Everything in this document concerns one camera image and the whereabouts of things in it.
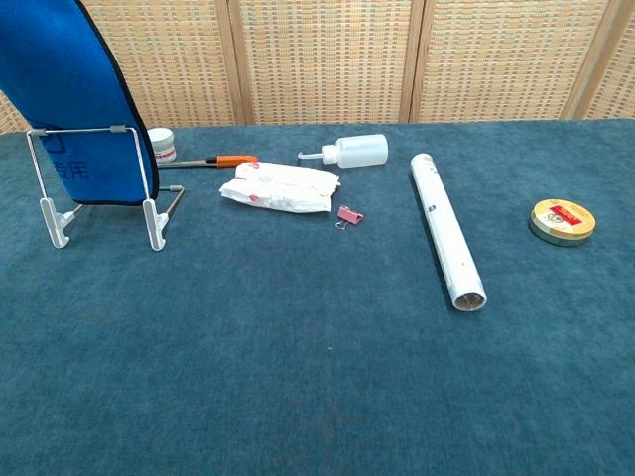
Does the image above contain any blue microfiber cloth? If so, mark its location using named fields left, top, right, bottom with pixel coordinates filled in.
left=0, top=0, right=161, bottom=207

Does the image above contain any pink binder clip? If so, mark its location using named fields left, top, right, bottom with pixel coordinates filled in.
left=333, top=205, right=365, bottom=231

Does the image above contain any white wet wipes packet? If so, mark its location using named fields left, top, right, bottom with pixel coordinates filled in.
left=219, top=156, right=342, bottom=214

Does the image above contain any white plastic wash bottle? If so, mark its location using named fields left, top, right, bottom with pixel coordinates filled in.
left=297, top=133, right=390, bottom=170

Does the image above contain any blue carpet table cover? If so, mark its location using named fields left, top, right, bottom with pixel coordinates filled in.
left=0, top=117, right=635, bottom=476

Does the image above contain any white paper roll tube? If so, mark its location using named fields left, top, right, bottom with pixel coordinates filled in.
left=409, top=153, right=488, bottom=313

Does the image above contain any woven bamboo folding screen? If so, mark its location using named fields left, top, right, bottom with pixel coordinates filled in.
left=0, top=0, right=635, bottom=135

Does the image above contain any small white plastic jar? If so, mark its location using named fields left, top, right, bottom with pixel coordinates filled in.
left=147, top=127, right=178, bottom=166

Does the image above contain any round yellow tin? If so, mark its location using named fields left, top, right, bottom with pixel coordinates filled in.
left=528, top=198, right=597, bottom=248

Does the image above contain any steel ladle with orange handle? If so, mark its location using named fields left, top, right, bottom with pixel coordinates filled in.
left=157, top=154, right=259, bottom=170

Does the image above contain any folding metal wire stand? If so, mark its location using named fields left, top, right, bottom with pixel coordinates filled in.
left=25, top=124, right=186, bottom=252

